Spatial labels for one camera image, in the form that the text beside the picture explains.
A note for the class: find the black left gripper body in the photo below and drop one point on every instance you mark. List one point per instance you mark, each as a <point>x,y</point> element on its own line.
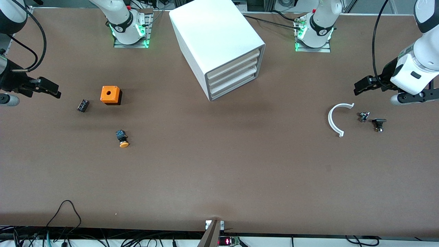
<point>386,77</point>

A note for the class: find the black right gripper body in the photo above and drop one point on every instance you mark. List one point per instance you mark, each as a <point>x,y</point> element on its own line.
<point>10,81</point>

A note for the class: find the white plastic drawer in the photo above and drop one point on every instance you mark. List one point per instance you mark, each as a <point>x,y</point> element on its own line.
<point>233,85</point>
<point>233,72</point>
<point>233,65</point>
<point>233,78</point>

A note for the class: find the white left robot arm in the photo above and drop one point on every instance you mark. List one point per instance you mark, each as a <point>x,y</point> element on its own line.
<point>322,20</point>

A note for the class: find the orange push button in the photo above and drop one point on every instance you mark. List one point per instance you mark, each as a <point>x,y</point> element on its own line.
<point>123,144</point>

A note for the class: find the white drawer cabinet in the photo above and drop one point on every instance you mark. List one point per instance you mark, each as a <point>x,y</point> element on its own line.
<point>212,31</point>

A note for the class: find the small grey metal part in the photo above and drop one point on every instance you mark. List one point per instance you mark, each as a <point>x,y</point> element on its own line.
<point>363,117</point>

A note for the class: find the small black electrical component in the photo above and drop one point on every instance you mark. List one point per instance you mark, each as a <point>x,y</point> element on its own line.
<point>82,105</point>

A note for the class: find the white curved plastic piece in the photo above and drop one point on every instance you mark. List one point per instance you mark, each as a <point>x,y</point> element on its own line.
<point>330,119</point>

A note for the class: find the orange box with hole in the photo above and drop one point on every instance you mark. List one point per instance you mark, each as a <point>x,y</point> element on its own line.
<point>115,96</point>

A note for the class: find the device with red light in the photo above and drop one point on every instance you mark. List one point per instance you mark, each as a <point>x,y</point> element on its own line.
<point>228,241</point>

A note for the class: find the black switch component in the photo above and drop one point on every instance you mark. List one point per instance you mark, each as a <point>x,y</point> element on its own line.
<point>379,121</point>

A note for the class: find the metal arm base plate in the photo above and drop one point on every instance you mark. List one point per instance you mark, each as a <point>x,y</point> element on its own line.
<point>137,45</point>
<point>322,50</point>

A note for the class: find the aluminium corner bracket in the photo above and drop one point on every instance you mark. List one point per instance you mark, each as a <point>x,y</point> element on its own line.
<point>30,9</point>

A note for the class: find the grey aluminium mount bar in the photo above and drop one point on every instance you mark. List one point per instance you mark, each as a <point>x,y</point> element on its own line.
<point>209,236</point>

